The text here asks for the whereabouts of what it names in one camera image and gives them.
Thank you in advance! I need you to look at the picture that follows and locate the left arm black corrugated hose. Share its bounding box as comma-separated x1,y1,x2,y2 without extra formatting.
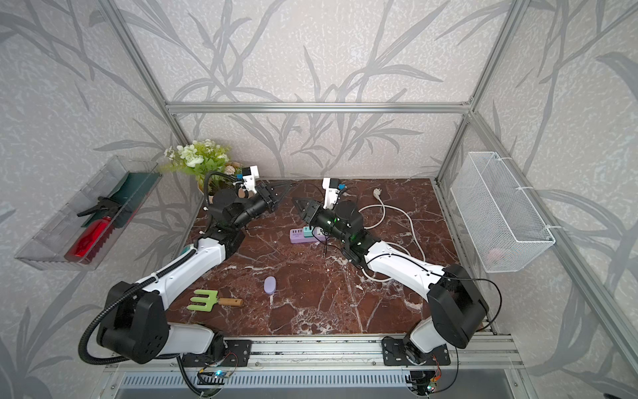
77,248,198,366

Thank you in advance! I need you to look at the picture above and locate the green garden fork wooden handle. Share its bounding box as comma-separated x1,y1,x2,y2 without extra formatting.
187,289,244,313

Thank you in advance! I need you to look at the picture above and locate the white power strip cord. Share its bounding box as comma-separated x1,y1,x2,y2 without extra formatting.
356,188,427,265

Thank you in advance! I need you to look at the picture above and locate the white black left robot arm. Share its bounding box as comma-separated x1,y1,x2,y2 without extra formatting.
78,181,293,365

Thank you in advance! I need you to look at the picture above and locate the black usb charging cable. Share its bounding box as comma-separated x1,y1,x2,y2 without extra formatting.
308,184,380,280

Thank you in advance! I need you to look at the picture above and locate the green plastic scoop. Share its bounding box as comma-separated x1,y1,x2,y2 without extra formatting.
77,172,161,229

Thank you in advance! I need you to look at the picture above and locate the purple power strip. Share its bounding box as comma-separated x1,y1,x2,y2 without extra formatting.
289,226,327,244

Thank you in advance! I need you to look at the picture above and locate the clear plastic wall bin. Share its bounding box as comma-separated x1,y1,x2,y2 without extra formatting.
15,156,162,271

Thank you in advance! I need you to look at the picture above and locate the red spray bottle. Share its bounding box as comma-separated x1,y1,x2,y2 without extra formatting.
64,216,114,264

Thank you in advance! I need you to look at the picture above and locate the artificial white flower plant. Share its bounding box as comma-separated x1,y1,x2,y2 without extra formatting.
163,139,242,194

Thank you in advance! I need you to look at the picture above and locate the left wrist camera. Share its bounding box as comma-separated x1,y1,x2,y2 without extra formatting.
237,166,259,198

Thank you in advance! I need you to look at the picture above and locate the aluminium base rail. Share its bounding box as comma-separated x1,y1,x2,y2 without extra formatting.
104,335,524,372

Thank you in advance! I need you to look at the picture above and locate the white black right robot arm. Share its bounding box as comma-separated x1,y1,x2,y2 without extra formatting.
293,198,489,364

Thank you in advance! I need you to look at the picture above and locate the white wire mesh basket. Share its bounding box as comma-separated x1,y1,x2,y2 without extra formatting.
450,151,556,274

